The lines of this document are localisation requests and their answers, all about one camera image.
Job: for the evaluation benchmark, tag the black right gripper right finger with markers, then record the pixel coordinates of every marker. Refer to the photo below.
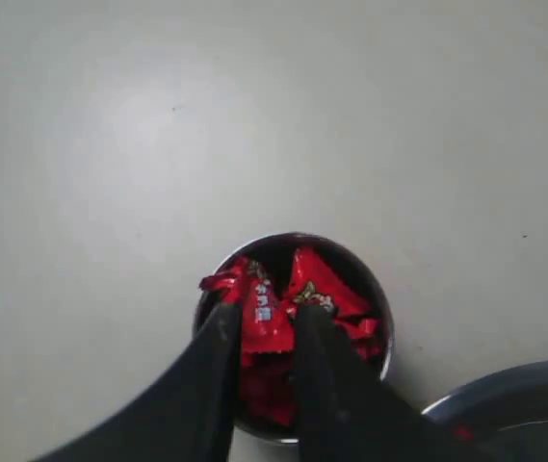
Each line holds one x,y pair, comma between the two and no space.
346,413

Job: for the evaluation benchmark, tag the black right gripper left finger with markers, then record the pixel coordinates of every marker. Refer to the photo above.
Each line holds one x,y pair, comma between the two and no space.
186,415

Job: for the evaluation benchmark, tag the red candy aloft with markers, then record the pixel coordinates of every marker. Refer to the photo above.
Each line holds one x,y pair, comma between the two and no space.
266,328

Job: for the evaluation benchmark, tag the round steel plate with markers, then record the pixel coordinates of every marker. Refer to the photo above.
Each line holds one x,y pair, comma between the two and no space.
504,413

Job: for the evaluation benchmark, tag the red candy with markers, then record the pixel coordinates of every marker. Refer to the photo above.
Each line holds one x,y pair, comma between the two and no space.
313,281

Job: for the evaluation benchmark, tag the steel cup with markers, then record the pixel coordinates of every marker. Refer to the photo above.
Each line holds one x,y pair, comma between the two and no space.
271,278

